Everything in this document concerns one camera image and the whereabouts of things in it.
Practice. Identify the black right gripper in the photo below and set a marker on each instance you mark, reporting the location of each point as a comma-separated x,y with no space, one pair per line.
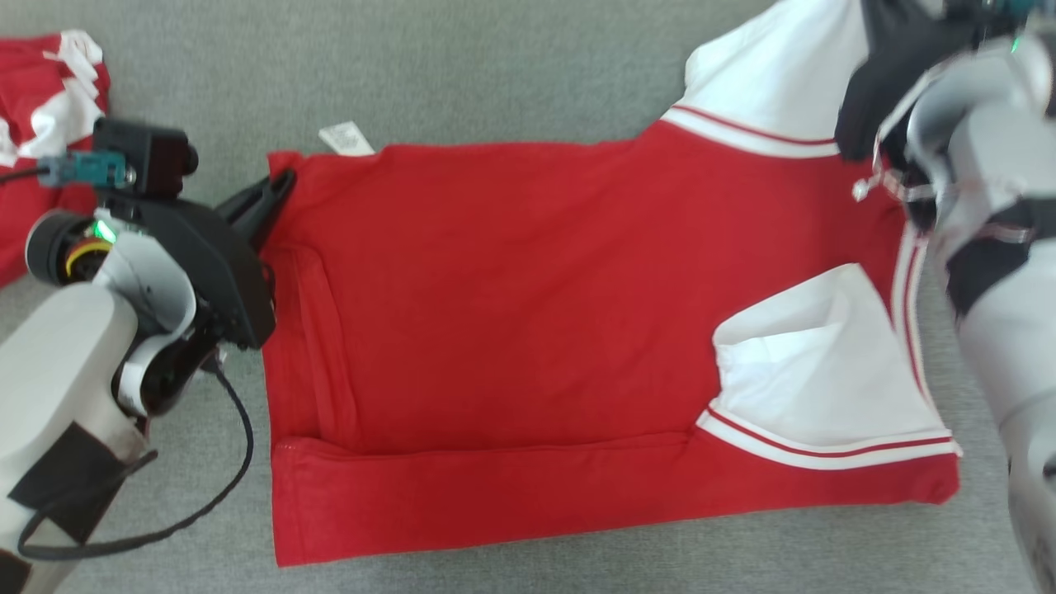
899,41

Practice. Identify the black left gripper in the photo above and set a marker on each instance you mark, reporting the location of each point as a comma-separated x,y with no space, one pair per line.
223,272

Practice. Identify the red white striped garment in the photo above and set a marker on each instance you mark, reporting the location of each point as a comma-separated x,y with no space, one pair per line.
33,91

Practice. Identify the red jersey with white sleeves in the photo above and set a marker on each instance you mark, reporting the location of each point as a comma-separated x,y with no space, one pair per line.
511,313

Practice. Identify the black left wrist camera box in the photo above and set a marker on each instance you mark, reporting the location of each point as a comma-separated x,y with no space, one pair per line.
148,157

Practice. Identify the teal left camera connector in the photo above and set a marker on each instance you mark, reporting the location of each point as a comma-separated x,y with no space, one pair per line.
82,169

